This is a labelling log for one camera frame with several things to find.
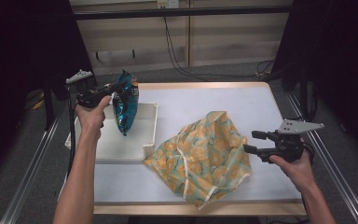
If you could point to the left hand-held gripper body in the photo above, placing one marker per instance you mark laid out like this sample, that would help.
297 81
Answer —
88 98

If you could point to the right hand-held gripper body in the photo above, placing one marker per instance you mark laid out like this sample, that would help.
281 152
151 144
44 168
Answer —
289 146

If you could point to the blue snack bag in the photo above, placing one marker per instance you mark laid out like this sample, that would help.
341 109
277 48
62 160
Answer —
126 105

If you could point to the green orange patterned shopping bag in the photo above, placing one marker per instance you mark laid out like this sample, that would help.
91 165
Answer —
205 155

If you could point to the white plastic tray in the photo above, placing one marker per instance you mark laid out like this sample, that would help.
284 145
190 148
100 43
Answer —
127 146

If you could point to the person's left hand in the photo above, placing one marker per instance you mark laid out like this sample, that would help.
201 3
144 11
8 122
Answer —
91 119

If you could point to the person's right hand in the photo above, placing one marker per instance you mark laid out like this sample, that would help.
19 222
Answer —
298 174

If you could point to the black metal stand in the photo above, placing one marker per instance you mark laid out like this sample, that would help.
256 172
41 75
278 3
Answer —
48 105

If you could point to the yellow tape piece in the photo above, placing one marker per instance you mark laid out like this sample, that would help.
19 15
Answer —
38 104

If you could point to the white table mat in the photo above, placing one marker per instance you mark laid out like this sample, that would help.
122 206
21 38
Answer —
199 99

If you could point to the black curtain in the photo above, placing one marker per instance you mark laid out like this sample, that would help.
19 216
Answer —
18 62
341 62

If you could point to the wooden table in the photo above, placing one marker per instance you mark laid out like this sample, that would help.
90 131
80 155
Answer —
183 210

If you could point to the black horizontal bar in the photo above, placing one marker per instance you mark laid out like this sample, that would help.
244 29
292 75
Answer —
180 12

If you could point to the aluminium floor rail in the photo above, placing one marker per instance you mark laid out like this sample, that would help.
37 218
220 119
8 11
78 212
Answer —
345 183
28 177

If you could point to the white wall socket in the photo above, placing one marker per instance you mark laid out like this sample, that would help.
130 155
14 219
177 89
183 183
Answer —
167 3

